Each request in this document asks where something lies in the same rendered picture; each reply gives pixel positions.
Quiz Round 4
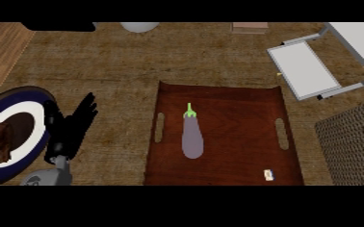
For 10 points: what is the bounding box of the brown food on plate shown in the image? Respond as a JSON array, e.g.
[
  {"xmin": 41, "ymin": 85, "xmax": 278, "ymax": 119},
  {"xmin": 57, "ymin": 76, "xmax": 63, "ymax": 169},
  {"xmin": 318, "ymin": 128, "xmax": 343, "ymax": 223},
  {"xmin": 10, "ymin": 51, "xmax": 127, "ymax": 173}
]
[{"xmin": 0, "ymin": 121, "xmax": 16, "ymax": 165}]

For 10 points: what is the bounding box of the white round bowl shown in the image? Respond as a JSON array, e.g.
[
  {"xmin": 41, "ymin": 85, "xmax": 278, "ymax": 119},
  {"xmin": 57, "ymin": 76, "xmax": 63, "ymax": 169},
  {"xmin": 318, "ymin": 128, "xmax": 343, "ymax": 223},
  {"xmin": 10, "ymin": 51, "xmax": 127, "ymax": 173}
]
[{"xmin": 118, "ymin": 21, "xmax": 161, "ymax": 34}]

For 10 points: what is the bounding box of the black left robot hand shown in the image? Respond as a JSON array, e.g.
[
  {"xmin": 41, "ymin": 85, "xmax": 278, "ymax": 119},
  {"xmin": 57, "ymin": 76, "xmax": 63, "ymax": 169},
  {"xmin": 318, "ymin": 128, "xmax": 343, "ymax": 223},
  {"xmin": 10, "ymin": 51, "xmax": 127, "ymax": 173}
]
[{"xmin": 42, "ymin": 91, "xmax": 99, "ymax": 165}]

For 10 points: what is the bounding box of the purple eggplant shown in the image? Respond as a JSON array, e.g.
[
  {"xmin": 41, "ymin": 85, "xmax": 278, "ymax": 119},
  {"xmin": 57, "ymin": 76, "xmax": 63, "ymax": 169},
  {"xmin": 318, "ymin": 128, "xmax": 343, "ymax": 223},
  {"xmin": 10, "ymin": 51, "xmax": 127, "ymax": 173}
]
[{"xmin": 180, "ymin": 102, "xmax": 205, "ymax": 160}]

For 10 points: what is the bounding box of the pale brown box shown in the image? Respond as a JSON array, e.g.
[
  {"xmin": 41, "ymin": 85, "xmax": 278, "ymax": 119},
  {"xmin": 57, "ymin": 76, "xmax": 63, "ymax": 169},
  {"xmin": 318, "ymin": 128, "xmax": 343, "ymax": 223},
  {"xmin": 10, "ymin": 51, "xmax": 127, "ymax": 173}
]
[{"xmin": 230, "ymin": 21, "xmax": 270, "ymax": 36}]

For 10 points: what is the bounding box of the black appliance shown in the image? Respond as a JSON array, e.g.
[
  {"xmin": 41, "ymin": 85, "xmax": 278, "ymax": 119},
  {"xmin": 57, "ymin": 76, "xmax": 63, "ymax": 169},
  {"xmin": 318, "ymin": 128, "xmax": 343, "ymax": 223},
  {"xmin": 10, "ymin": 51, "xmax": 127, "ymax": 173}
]
[{"xmin": 19, "ymin": 21, "xmax": 97, "ymax": 33}]

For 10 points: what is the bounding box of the brown wooden board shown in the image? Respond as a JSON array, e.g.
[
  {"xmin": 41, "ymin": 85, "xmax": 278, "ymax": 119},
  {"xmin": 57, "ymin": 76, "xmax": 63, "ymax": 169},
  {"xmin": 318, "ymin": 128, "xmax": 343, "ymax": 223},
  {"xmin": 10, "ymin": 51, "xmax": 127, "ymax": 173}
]
[{"xmin": 0, "ymin": 21, "xmax": 36, "ymax": 88}]

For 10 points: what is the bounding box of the blue and white plate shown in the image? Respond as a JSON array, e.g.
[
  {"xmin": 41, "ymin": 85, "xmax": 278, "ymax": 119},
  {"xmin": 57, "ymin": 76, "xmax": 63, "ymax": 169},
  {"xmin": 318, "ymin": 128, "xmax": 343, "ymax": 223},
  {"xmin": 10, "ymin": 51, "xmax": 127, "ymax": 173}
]
[{"xmin": 0, "ymin": 86, "xmax": 59, "ymax": 185}]

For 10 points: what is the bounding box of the dark woven wicker basket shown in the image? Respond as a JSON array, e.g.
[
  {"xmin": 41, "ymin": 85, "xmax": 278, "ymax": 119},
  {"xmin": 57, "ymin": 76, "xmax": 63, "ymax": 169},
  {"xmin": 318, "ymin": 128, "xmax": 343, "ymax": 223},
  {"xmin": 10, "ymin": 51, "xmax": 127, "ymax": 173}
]
[{"xmin": 312, "ymin": 104, "xmax": 364, "ymax": 187}]

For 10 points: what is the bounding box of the brown wooden tray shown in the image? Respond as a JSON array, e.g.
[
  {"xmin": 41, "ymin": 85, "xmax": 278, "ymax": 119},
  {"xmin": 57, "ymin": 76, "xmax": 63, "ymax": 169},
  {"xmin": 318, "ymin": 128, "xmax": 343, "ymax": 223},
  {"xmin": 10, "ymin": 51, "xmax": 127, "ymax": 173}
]
[{"xmin": 141, "ymin": 80, "xmax": 306, "ymax": 187}]

